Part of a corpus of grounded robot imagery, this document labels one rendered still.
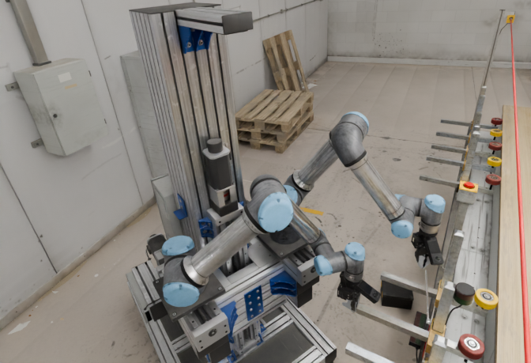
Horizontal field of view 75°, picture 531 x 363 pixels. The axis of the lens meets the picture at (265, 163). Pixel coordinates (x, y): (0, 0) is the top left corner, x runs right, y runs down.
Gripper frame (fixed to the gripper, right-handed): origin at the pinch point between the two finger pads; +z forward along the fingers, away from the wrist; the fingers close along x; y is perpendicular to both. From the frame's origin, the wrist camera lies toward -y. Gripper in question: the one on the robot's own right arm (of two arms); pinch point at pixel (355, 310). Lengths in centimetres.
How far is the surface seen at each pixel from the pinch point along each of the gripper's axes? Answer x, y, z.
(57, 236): 10, 238, 45
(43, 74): -16, 217, -80
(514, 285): -37, -56, -8
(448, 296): -2.4, -31.5, -24.1
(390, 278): -23.6, -9.0, -0.7
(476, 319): -36, -47, 20
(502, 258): -52, -51, -8
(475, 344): -0.3, -43.2, -8.0
